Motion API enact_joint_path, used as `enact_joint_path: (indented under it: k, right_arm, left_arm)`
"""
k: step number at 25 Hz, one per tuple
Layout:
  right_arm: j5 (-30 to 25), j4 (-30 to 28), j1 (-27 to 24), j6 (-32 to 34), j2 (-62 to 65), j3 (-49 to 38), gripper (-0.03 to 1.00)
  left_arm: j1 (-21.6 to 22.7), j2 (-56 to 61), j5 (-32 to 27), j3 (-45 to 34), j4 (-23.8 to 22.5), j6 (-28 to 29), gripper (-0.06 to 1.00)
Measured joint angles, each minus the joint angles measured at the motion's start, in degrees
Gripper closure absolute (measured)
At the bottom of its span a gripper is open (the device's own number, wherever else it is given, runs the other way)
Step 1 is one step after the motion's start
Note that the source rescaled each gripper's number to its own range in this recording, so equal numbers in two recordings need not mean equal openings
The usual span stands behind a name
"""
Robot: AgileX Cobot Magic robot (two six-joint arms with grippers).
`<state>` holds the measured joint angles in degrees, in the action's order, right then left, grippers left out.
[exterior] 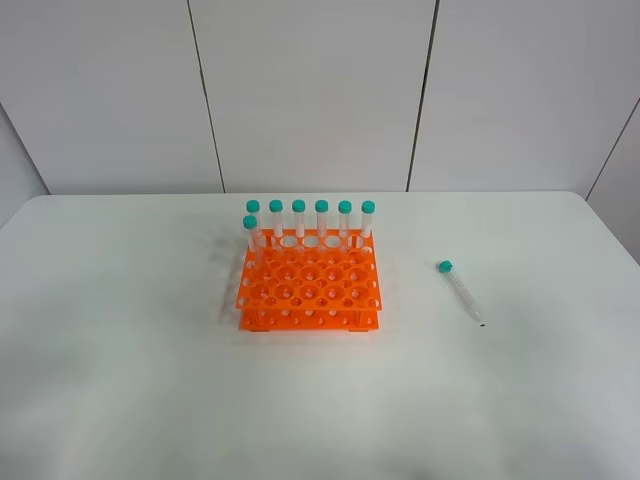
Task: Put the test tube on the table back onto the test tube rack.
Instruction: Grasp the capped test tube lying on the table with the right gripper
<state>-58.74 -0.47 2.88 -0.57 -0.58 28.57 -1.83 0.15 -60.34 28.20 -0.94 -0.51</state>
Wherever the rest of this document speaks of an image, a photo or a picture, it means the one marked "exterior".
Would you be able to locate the teal-capped test tube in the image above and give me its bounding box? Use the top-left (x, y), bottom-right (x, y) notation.
top-left (437, 260), bottom-right (483, 325)

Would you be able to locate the orange test tube rack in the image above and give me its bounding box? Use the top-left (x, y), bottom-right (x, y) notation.
top-left (235, 228), bottom-right (382, 332)

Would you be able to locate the rack tube back far-right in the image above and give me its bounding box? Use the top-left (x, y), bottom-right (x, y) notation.
top-left (360, 200), bottom-right (376, 238)

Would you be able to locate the rack tube second row left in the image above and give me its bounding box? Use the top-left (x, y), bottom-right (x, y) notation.
top-left (243, 214), bottom-right (263, 266)

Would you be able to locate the rack tube back far-left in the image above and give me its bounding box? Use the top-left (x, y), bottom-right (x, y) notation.
top-left (245, 200), bottom-right (262, 234)

